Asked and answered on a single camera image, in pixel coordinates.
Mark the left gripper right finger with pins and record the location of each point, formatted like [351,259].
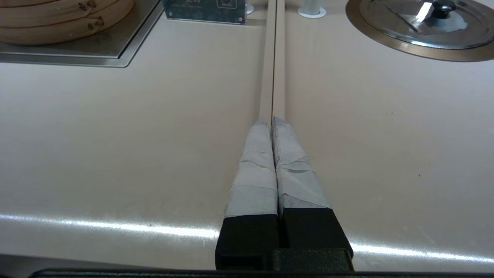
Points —
[299,185]

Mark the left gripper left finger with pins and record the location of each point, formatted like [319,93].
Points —
[252,185]

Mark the clear acrylic sign holder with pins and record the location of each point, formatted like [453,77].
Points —
[200,11]

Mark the stacked bamboo steamer baskets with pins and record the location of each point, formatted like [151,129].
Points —
[58,27]

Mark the steel pot lid black knob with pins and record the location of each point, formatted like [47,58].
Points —
[386,19]

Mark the recessed steel tray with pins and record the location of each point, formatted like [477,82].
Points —
[96,50]

